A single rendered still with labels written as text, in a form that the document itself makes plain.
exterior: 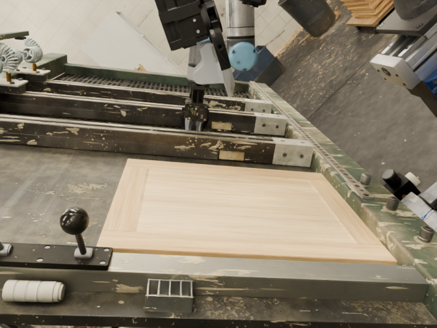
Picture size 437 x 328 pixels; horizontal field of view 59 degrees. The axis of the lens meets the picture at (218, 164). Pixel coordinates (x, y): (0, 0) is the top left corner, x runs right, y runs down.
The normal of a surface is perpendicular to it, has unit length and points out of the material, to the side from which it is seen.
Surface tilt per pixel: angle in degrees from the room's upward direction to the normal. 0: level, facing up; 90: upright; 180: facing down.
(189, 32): 90
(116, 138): 90
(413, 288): 90
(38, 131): 90
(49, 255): 52
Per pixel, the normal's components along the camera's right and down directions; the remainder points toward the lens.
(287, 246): 0.11, -0.93
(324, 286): 0.09, 0.36
